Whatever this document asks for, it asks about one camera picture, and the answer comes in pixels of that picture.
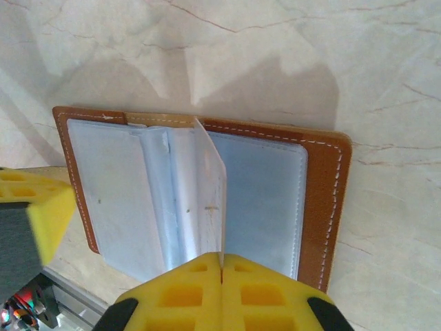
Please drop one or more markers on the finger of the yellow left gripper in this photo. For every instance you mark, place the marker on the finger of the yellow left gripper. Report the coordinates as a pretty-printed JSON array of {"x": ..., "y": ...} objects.
[{"x": 51, "y": 220}]

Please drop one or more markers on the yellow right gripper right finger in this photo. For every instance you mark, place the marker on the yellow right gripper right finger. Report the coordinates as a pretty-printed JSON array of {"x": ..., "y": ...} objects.
[{"x": 231, "y": 276}]

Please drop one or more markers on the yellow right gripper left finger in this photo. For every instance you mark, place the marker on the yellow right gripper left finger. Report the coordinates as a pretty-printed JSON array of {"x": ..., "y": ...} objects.
[{"x": 210, "y": 276}]

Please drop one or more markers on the brown leather card holder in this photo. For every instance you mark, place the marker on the brown leather card holder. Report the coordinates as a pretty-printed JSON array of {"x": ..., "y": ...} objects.
[{"x": 324, "y": 193}]

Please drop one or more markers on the aluminium mounting rail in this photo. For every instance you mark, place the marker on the aluminium mounting rail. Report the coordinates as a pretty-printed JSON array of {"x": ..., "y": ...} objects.
[{"x": 76, "y": 303}]

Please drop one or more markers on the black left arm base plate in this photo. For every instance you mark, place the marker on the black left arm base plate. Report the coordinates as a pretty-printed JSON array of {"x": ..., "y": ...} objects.
[{"x": 48, "y": 307}]

